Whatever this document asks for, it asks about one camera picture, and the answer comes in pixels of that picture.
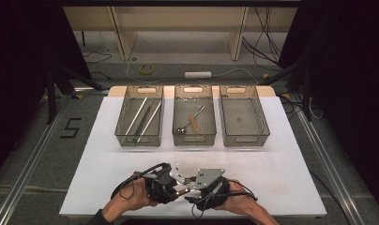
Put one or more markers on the left black curtain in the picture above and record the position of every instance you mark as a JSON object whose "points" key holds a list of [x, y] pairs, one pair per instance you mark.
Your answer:
{"points": [[18, 62]]}

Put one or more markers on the person's right hand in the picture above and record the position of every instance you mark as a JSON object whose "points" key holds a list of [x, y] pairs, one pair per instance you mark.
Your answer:
{"points": [[240, 203]]}

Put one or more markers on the beige wooden desk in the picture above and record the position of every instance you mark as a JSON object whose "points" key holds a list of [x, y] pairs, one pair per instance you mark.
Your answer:
{"points": [[178, 18]]}

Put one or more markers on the yellow tape roll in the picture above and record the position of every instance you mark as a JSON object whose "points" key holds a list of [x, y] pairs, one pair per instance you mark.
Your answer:
{"points": [[140, 69]]}

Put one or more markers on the person's left hand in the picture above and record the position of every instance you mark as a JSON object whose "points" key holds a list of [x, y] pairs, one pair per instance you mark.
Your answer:
{"points": [[133, 198]]}

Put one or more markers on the right black curtain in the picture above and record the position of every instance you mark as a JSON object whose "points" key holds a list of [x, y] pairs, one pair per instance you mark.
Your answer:
{"points": [[350, 78]]}

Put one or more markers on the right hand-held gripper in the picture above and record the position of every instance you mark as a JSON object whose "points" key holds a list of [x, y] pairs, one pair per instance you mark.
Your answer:
{"points": [[211, 193]]}

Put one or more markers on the metal chopstick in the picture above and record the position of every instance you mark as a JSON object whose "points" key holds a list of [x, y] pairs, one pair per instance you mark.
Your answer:
{"points": [[141, 121], [144, 117]]}

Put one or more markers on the black metal stand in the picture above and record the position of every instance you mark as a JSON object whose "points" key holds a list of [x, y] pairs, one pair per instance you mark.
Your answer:
{"points": [[51, 100], [307, 100]]}

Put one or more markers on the black frame bar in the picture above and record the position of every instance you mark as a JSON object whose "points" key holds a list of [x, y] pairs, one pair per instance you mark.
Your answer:
{"points": [[178, 3]]}

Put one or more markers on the black curtain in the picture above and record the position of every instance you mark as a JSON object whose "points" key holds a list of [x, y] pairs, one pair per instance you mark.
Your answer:
{"points": [[18, 62], [350, 78]]}

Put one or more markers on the transparent grey plastic bin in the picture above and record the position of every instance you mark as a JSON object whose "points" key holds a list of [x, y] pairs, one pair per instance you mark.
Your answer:
{"points": [[206, 125], [126, 106], [242, 118]]}

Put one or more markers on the white power strip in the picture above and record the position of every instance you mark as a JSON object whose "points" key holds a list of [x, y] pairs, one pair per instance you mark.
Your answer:
{"points": [[197, 75]]}

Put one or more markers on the aluminium floor rail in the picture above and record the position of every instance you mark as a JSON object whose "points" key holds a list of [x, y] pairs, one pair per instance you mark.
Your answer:
{"points": [[31, 162], [326, 164]]}

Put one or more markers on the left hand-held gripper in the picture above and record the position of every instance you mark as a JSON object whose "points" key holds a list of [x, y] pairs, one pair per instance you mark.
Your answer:
{"points": [[161, 187]]}

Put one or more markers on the white chopstick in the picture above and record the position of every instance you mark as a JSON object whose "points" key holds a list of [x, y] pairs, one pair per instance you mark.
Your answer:
{"points": [[149, 122], [135, 118]]}

